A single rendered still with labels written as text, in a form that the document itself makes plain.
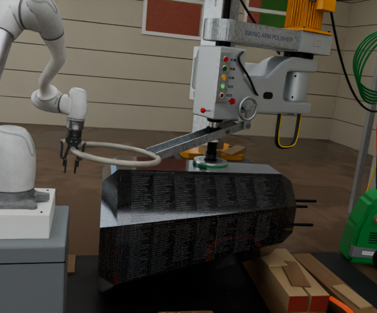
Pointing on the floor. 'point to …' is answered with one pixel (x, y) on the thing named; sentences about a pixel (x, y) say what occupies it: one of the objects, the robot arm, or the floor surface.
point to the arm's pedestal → (26, 271)
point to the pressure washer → (371, 228)
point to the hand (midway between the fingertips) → (70, 166)
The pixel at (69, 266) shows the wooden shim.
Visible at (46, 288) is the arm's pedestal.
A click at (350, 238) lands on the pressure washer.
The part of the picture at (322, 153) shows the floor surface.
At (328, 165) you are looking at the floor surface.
